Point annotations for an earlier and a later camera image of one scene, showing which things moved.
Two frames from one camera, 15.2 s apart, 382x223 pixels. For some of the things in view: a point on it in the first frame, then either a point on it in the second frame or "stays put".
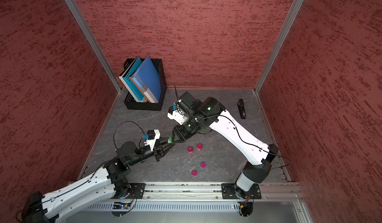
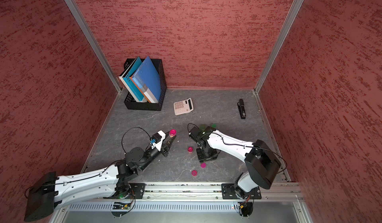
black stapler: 241,108 stays put
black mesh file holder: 131,101 stays put
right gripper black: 183,133 -> 201,158
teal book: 136,63 stays put
